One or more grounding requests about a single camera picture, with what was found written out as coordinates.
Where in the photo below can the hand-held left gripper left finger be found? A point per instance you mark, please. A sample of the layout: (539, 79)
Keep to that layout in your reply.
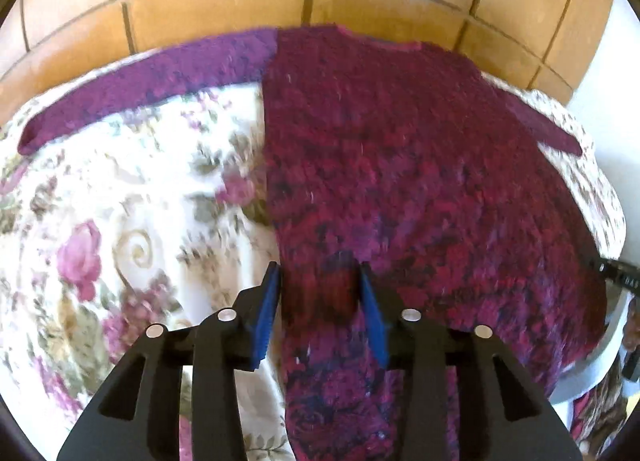
(265, 311)

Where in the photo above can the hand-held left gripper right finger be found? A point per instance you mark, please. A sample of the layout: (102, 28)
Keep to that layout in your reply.
(374, 321)

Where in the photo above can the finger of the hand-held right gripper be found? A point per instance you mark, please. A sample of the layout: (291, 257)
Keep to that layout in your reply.
(620, 273)

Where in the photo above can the purple-red knit sweater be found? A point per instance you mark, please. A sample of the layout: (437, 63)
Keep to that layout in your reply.
(400, 181)

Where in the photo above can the floral bedspread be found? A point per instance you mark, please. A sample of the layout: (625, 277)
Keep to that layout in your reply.
(135, 221)

